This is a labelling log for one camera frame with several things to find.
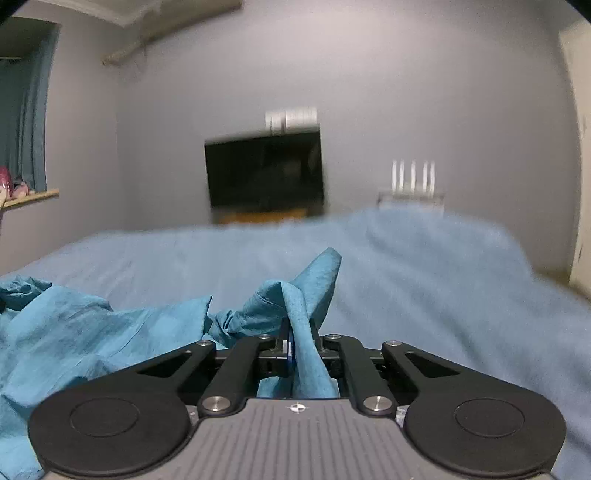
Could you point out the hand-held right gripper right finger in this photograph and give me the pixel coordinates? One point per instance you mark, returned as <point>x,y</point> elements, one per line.
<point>332,344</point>

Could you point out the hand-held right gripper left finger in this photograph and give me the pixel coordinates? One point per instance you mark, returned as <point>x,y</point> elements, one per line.
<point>287,339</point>

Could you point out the teal blue garment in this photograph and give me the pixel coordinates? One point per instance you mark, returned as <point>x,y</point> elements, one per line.
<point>92,332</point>

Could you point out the light blue bed sheet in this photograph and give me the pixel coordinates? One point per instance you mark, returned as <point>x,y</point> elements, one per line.
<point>438,286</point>

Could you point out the wooden television stand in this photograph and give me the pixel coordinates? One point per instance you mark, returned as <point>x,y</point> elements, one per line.
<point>258,216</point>

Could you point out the black television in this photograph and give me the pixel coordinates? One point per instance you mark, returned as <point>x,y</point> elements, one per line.
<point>263,175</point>

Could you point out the white router with antennas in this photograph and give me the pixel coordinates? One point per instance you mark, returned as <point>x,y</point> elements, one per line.
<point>411,196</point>

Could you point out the wooden window sill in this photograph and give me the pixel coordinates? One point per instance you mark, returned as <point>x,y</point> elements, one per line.
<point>41,194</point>

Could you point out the cream door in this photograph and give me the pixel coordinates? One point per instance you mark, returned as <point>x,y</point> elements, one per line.
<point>582,161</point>

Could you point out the pink toy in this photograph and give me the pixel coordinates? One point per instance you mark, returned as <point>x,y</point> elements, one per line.
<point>5,180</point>

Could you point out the wooden ceiling beam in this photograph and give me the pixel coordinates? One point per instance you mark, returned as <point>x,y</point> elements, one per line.
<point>175,25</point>

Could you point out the blue curtain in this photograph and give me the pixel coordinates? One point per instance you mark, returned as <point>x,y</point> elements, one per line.
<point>27,115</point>

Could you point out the white wall box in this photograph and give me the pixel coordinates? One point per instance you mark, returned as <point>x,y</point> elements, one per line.
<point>295,117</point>

